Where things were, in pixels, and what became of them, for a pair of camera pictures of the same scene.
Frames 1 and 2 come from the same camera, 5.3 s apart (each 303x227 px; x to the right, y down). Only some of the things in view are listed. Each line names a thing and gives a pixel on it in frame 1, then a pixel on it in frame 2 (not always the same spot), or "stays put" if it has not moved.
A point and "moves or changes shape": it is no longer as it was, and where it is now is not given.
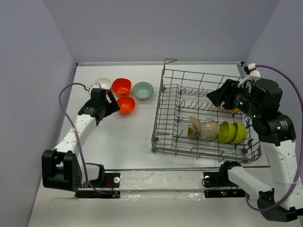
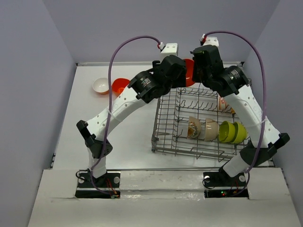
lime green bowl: x=226 y=132 stays put
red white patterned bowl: x=222 y=103 stays put
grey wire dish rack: x=188 y=121 stays put
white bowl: x=211 y=129 stays put
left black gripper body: x=111 y=108 → x=179 y=82
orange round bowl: x=127 y=105 moves or changes shape
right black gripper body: x=238 y=97 → x=198 y=75
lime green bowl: x=240 y=133 stays put
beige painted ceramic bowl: x=194 y=128 stays put
